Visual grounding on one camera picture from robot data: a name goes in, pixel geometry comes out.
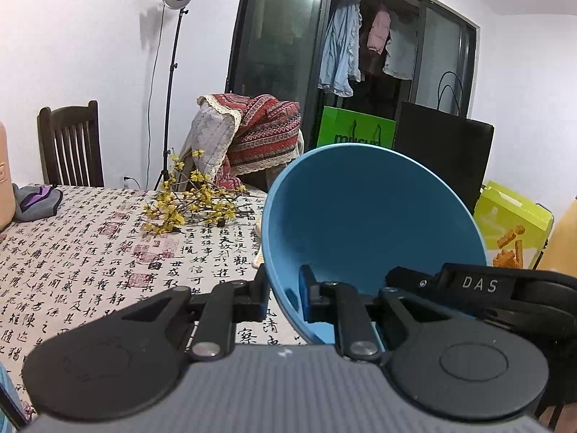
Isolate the light blue hanging shirt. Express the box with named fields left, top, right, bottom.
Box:
left=318, top=0, right=362, bottom=97

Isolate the blue bowl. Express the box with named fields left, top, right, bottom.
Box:
left=261, top=143, right=489, bottom=347

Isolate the pink ribbed suitcase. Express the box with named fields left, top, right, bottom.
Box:
left=0, top=122, right=19, bottom=233

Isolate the grey quilted cushion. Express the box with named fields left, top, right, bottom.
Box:
left=176, top=95, right=243, bottom=192

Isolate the grey and purple cloth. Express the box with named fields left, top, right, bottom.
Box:
left=11, top=183, right=64, bottom=223

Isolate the yellow bottle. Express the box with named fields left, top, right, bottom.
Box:
left=538, top=198, right=577, bottom=276

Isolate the dark wooden chair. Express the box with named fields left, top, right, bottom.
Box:
left=37, top=100, right=105, bottom=189

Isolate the red patterned blanket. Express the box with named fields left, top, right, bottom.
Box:
left=225, top=94, right=302, bottom=190

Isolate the black lamp cable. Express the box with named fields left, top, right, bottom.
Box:
left=123, top=6, right=167, bottom=190

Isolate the white hanging garment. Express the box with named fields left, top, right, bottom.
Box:
left=382, top=25, right=418, bottom=81

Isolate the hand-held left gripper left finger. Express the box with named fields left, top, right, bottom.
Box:
left=97, top=262, right=272, bottom=362

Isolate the black paper bag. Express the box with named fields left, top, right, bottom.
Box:
left=392, top=71, right=495, bottom=215

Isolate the green paper bag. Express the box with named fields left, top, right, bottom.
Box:
left=317, top=105, right=397, bottom=150

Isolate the pink hanging garment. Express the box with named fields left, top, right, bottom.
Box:
left=366, top=4, right=392, bottom=55

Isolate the white and yellow work glove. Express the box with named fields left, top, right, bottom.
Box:
left=252, top=219, right=268, bottom=272

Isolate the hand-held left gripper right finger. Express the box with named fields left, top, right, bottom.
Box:
left=298, top=264, right=472, bottom=362

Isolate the yellow flower branch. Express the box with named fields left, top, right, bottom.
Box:
left=143, top=148, right=251, bottom=235

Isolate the black framed sliding glass door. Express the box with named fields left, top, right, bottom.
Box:
left=225, top=0, right=479, bottom=176

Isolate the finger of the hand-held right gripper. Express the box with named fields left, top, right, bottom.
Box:
left=387, top=269, right=441, bottom=301

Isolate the yellow-green snack box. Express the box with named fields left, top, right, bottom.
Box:
left=473, top=181, right=554, bottom=271

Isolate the calligraphy print tablecloth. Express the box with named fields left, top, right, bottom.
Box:
left=0, top=184, right=312, bottom=425

